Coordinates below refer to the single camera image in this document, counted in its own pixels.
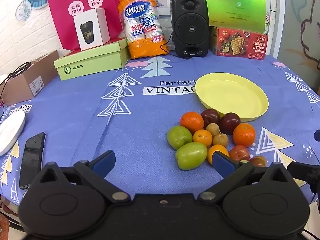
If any red small apple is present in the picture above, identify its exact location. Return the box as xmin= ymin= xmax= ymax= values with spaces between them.
xmin=249 ymin=155 xmax=267 ymax=167
xmin=229 ymin=145 xmax=250 ymax=161

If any dark plum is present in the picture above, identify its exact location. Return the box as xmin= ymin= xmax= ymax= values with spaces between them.
xmin=219 ymin=113 xmax=240 ymax=135
xmin=201 ymin=108 xmax=220 ymax=128

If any yellow plastic plate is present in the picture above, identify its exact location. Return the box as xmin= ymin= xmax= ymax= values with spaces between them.
xmin=195 ymin=73 xmax=269 ymax=122

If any black speaker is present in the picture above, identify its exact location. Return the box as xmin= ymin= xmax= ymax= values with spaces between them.
xmin=171 ymin=0 xmax=209 ymax=59

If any small orange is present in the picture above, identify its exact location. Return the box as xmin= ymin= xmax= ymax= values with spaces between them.
xmin=193 ymin=129 xmax=213 ymax=148
xmin=207 ymin=145 xmax=229 ymax=165

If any large orange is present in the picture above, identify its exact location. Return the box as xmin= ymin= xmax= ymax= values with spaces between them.
xmin=180 ymin=112 xmax=204 ymax=134
xmin=233 ymin=123 xmax=256 ymax=147

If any large green gift box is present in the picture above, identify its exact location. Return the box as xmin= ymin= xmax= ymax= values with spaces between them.
xmin=206 ymin=0 xmax=266 ymax=34

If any light green shoe box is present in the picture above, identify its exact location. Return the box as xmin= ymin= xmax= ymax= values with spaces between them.
xmin=54 ymin=38 xmax=130 ymax=80

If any black smartphone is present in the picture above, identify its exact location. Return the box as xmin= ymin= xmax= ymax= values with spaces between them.
xmin=19 ymin=132 xmax=46 ymax=190

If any white round plate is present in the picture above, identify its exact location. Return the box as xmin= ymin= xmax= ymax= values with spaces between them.
xmin=0 ymin=110 xmax=26 ymax=156

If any white coffee cup box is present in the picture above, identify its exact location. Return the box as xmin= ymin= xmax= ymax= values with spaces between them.
xmin=73 ymin=8 xmax=110 ymax=51

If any green fruit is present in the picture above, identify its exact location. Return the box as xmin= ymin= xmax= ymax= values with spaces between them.
xmin=167 ymin=126 xmax=193 ymax=150
xmin=175 ymin=142 xmax=208 ymax=171

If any pink paper bag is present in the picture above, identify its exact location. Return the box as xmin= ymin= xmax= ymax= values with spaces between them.
xmin=48 ymin=0 xmax=122 ymax=50

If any black cable on box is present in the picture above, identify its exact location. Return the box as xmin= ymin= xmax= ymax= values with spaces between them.
xmin=0 ymin=61 xmax=32 ymax=120

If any small orange bottom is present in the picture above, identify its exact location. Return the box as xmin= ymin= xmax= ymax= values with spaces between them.
xmin=207 ymin=145 xmax=229 ymax=165

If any orange paper cup package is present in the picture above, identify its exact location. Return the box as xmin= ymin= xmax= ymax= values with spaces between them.
xmin=118 ymin=0 xmax=169 ymax=59

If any brown cardboard box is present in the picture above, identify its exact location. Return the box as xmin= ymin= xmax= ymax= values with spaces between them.
xmin=1 ymin=50 xmax=59 ymax=105

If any red cracker box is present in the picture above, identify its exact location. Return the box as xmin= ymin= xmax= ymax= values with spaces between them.
xmin=210 ymin=27 xmax=268 ymax=60

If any black speaker cable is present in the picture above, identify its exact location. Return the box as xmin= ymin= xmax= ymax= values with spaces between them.
xmin=159 ymin=31 xmax=187 ymax=60

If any brown kiwi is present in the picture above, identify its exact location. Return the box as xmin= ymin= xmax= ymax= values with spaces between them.
xmin=213 ymin=133 xmax=229 ymax=147
xmin=206 ymin=123 xmax=221 ymax=138

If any blue patterned tablecloth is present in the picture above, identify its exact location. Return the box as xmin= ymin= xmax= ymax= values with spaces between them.
xmin=1 ymin=53 xmax=319 ymax=205

